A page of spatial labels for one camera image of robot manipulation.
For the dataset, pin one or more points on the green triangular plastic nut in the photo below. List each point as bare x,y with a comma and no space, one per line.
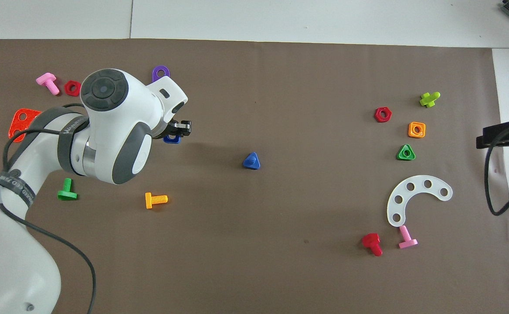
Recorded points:
406,152

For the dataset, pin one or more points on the purple four-hole strip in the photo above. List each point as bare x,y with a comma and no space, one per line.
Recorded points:
161,72

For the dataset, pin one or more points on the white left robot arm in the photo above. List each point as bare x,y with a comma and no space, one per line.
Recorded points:
115,131

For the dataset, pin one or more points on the brown table mat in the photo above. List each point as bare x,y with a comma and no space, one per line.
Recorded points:
280,196

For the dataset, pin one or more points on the orange plastic screw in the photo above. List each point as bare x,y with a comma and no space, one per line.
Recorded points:
155,200

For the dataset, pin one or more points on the red plastic screw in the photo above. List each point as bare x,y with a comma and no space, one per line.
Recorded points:
372,243

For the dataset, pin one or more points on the orange square plastic nut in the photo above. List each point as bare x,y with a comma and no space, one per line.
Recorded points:
416,130

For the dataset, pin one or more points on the blue square plastic nut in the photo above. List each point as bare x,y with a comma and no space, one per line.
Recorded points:
172,140

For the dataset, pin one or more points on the orange heart perforated plate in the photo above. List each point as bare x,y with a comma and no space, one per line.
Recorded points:
21,120

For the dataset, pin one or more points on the green plastic screw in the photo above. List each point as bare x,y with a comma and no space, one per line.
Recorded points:
67,192

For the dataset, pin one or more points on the blue triangular plastic screw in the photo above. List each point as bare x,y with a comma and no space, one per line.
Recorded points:
251,161

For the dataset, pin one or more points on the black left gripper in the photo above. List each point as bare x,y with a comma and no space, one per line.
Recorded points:
172,127

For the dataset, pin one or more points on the lime cross-head plastic screw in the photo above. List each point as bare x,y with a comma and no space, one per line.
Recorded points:
429,100

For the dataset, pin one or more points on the pink plastic screw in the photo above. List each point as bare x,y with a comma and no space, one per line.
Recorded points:
407,239
47,82

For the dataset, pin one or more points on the red hexagonal plastic nut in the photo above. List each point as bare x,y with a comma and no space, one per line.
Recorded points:
72,88
383,114

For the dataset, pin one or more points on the white curved perforated strip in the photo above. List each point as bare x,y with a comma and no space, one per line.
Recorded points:
400,200

